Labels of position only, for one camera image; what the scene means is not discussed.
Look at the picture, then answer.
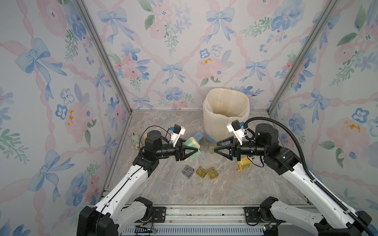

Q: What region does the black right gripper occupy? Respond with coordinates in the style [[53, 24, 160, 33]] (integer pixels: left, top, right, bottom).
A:
[[215, 134, 268, 160]]

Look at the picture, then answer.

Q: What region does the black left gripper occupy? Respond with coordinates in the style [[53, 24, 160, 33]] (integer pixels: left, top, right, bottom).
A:
[[156, 139, 197, 162]]

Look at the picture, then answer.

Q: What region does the clear shavings tray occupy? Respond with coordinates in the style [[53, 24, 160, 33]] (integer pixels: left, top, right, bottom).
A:
[[182, 165, 195, 179]]

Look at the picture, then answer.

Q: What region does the yellow tinted tray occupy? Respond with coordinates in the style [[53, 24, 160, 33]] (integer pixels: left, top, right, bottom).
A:
[[207, 167, 219, 180], [196, 166, 208, 179]]

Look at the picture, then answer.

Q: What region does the pale green pencil sharpener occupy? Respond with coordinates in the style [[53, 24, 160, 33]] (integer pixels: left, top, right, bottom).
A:
[[131, 132, 141, 150]]

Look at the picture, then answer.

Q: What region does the clear green-tinted tray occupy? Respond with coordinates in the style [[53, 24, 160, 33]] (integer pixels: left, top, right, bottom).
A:
[[208, 147, 216, 154]]

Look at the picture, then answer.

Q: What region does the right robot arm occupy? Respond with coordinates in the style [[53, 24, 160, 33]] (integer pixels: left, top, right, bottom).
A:
[[214, 122, 373, 236]]

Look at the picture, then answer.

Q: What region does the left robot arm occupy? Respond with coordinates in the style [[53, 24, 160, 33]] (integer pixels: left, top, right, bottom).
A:
[[76, 125, 198, 236]]

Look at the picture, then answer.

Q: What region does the yellow pencil sharpener right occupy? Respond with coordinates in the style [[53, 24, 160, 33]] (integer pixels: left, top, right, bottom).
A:
[[237, 156, 252, 172]]

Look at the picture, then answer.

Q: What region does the blue pencil sharpener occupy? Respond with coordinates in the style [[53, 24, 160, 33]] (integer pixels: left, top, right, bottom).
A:
[[193, 132, 204, 143]]

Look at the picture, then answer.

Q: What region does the cream waste bin with liner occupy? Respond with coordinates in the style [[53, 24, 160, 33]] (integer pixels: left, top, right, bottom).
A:
[[203, 88, 250, 143]]

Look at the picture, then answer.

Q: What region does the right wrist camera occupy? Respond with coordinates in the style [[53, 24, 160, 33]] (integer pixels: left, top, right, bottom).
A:
[[226, 120, 245, 145]]

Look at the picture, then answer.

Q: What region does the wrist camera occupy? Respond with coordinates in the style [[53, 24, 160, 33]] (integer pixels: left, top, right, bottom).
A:
[[226, 120, 245, 145], [170, 124, 186, 147]]

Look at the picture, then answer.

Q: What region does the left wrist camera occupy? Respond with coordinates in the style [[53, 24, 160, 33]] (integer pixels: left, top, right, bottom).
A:
[[170, 124, 186, 147]]

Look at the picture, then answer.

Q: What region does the black corrugated cable conduit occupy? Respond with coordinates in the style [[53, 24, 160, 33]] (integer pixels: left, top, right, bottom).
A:
[[244, 116, 374, 236]]

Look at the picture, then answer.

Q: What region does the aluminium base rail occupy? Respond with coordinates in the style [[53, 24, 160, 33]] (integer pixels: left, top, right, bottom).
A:
[[118, 204, 322, 236]]

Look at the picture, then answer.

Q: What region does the aluminium corner post left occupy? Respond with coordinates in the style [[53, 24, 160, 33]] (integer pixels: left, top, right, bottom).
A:
[[73, 0, 132, 115]]

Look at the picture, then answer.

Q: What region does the aluminium corner post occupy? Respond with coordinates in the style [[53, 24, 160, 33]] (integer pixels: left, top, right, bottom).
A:
[[73, 0, 132, 115], [267, 0, 339, 115]]

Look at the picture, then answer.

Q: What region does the aluminium corner post right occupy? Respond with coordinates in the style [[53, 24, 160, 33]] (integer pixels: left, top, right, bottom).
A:
[[267, 0, 339, 115]]

